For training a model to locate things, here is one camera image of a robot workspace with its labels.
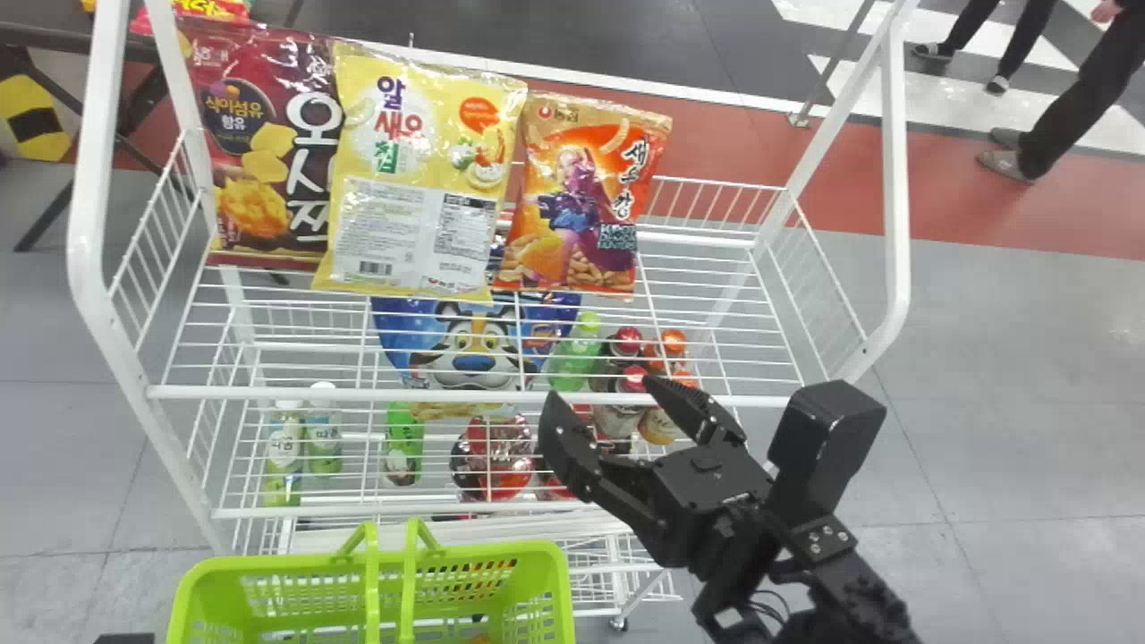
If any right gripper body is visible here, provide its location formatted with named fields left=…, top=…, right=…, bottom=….
left=594, top=444, right=790, bottom=571

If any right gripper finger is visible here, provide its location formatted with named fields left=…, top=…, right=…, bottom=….
left=536, top=390, right=638, bottom=521
left=641, top=374, right=749, bottom=449

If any green basket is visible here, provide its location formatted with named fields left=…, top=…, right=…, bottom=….
left=166, top=516, right=577, bottom=644

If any red capped bottle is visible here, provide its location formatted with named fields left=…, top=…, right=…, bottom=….
left=608, top=326, right=645, bottom=369
left=592, top=364, right=652, bottom=441

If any blue cereal bag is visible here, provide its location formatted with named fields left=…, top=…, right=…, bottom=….
left=370, top=293, right=583, bottom=423

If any green snack packet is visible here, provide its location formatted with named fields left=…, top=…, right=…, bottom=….
left=384, top=402, right=427, bottom=489

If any orange snack packet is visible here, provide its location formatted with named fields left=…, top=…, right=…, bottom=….
left=493, top=90, right=674, bottom=299

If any yellow snack packet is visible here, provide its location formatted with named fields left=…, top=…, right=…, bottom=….
left=311, top=41, right=530, bottom=301

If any dark red snack packet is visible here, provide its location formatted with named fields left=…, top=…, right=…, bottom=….
left=177, top=21, right=346, bottom=271

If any person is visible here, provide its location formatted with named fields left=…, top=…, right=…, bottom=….
left=975, top=0, right=1145, bottom=185
left=912, top=0, right=1057, bottom=96

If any dark side table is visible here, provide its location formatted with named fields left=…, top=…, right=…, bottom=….
left=0, top=20, right=298, bottom=254

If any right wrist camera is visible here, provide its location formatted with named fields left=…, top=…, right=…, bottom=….
left=767, top=379, right=887, bottom=530

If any white wire rack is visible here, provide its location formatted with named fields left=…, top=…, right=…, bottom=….
left=66, top=0, right=914, bottom=632

